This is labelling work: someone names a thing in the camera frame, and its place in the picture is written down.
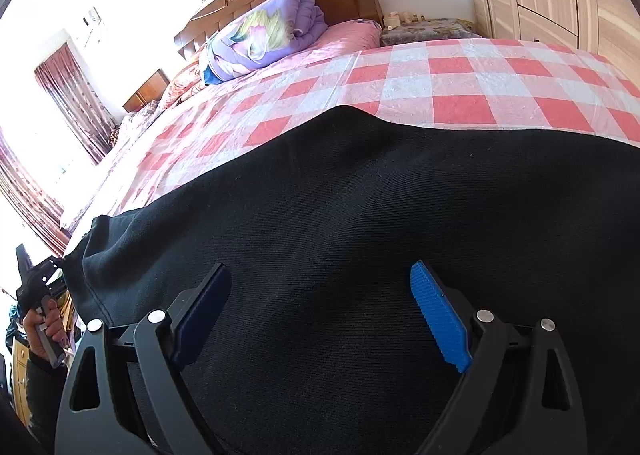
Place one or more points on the person's left hand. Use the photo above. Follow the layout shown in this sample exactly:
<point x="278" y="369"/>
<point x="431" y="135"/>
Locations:
<point x="54" y="330"/>

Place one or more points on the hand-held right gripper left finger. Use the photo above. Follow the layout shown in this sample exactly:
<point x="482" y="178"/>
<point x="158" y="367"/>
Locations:
<point x="200" y="315"/>

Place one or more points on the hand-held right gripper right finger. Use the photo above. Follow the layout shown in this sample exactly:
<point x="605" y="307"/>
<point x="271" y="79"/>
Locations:
<point x="440" y="320"/>

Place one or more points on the folded purple floral quilt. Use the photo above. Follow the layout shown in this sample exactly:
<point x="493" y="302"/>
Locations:
<point x="260" y="35"/>

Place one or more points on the brown wooden nightstand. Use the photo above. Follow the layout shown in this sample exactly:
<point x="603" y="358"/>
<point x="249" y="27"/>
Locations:
<point x="147" y="90"/>

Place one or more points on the person's left forearm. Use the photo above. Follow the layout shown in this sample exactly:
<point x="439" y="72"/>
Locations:
<point x="45" y="395"/>

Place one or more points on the orange floral pillow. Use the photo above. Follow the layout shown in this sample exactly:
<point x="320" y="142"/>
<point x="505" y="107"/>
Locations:
<point x="182" y="82"/>

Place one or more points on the pink pillow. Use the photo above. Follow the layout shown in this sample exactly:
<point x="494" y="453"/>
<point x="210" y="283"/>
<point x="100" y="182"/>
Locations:
<point x="345" y="35"/>

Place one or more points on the white air conditioner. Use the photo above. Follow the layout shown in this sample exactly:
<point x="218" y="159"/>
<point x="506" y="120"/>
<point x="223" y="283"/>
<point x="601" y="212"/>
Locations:
<point x="92" y="19"/>

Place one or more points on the maroon patterned curtain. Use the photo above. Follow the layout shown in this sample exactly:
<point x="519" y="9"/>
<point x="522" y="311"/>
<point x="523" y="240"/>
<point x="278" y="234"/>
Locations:
<point x="30" y="205"/>
<point x="70" y="95"/>

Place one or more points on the black pants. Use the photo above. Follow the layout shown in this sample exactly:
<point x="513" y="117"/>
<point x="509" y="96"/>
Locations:
<point x="325" y="210"/>

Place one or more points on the red checkered plastic sheet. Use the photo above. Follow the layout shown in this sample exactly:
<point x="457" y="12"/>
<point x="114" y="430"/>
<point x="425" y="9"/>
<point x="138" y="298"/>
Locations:
<point x="450" y="80"/>

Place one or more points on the nightstand with floral cloth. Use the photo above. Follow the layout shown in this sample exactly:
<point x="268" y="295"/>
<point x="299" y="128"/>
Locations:
<point x="425" y="30"/>

